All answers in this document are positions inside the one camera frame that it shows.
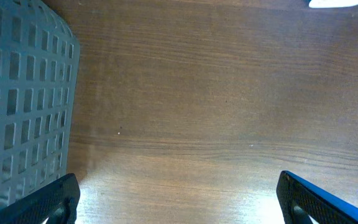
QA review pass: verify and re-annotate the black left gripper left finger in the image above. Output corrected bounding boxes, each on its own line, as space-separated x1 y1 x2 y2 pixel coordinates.
0 173 80 224

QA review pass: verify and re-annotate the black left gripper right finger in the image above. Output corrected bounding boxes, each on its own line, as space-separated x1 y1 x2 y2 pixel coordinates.
276 170 358 223

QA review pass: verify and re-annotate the white barcode scanner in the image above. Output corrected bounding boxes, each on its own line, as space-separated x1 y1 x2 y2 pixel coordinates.
308 0 358 9

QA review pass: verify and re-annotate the grey plastic basket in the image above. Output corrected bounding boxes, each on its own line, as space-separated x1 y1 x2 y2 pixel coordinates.
0 0 80 210

